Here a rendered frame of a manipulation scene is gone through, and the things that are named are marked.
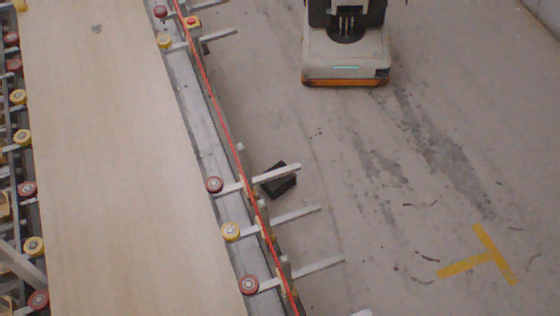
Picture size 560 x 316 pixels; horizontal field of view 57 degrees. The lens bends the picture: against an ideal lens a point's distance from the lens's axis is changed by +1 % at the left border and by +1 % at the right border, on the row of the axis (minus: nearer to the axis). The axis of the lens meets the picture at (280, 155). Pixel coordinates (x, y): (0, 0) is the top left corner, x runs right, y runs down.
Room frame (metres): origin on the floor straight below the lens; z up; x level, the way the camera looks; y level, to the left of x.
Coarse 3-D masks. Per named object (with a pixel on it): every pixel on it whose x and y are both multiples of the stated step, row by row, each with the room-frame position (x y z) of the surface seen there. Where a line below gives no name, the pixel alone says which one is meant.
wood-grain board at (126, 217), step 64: (64, 0) 2.61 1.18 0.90; (128, 0) 2.55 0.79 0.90; (64, 64) 2.07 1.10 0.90; (128, 64) 2.02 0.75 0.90; (64, 128) 1.62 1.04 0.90; (128, 128) 1.58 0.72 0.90; (64, 192) 1.25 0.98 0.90; (128, 192) 1.22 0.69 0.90; (192, 192) 1.18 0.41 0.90; (64, 256) 0.94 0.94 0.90; (128, 256) 0.91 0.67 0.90; (192, 256) 0.87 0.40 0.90
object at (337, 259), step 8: (336, 256) 0.84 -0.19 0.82; (312, 264) 0.81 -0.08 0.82; (320, 264) 0.81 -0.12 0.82; (328, 264) 0.81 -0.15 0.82; (336, 264) 0.81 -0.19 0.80; (296, 272) 0.79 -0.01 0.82; (304, 272) 0.78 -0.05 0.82; (312, 272) 0.78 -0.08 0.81; (272, 280) 0.76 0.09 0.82; (264, 288) 0.73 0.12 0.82; (272, 288) 0.74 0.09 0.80; (248, 296) 0.71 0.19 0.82
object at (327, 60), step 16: (304, 16) 2.98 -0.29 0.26; (304, 32) 2.80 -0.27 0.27; (320, 32) 2.77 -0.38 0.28; (336, 32) 2.76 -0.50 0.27; (368, 32) 2.71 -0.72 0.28; (384, 32) 2.70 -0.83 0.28; (304, 48) 2.64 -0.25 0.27; (320, 48) 2.61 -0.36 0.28; (336, 48) 2.59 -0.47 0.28; (352, 48) 2.58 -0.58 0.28; (368, 48) 2.56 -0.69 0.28; (384, 48) 2.54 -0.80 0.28; (304, 64) 2.50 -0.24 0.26; (320, 64) 2.47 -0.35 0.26; (336, 64) 2.46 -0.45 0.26; (352, 64) 2.44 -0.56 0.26; (368, 64) 2.43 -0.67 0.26; (384, 64) 2.41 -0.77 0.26; (304, 80) 2.48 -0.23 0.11; (320, 80) 2.46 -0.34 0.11; (336, 80) 2.45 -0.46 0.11; (352, 80) 2.43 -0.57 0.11; (368, 80) 2.41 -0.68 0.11; (384, 80) 2.40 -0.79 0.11
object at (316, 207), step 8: (304, 208) 1.07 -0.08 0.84; (312, 208) 1.06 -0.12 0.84; (320, 208) 1.06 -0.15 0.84; (280, 216) 1.04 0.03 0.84; (288, 216) 1.04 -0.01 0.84; (296, 216) 1.03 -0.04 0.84; (304, 216) 1.04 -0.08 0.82; (272, 224) 1.01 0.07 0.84; (280, 224) 1.01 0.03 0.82; (240, 232) 0.99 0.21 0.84; (248, 232) 0.98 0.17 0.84; (256, 232) 0.98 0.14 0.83
